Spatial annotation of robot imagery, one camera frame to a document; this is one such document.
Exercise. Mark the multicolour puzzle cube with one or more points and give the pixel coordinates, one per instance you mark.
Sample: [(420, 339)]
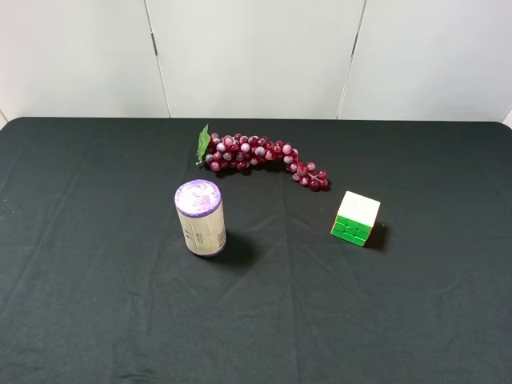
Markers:
[(355, 218)]

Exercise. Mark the red artificial grape bunch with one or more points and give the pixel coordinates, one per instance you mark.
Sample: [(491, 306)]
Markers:
[(241, 153)]

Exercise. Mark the purple-topped paper-wrapped roll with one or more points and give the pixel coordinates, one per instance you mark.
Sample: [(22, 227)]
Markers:
[(200, 212)]

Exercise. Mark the black tablecloth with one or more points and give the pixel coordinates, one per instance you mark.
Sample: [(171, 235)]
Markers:
[(98, 285)]

